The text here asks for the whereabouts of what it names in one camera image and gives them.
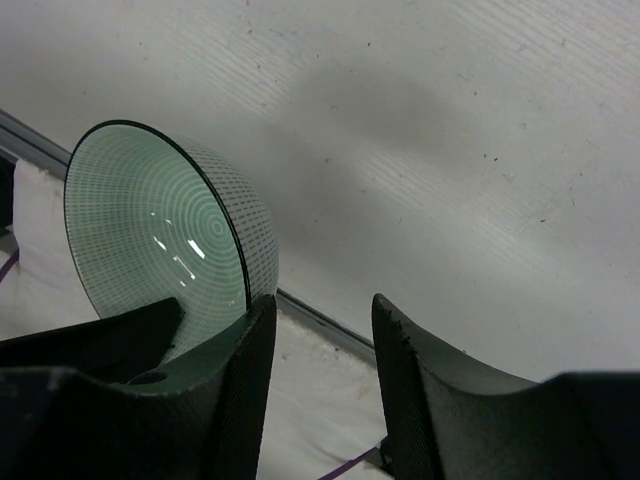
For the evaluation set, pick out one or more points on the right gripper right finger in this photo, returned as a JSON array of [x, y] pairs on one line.
[[451, 416]]

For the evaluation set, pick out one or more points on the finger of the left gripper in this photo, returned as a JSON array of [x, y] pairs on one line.
[[114, 349]]

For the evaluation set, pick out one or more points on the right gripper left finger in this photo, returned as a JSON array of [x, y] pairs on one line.
[[198, 416]]

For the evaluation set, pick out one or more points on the pale green bowl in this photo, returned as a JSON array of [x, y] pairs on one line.
[[151, 215]]

